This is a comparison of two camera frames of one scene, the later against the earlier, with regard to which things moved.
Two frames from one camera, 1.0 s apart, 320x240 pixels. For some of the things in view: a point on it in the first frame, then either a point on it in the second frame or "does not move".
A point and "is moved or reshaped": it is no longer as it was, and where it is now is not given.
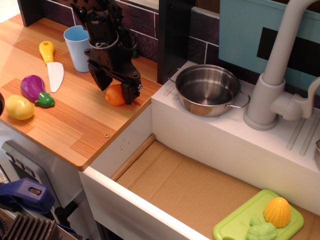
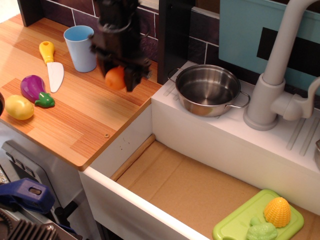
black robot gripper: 112,48 to 118,40
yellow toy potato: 19,107 does not move
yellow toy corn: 277,212 does not move
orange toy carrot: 114,94 is moved or reshaped
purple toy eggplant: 33,87 does not move
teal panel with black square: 249,33 does not move
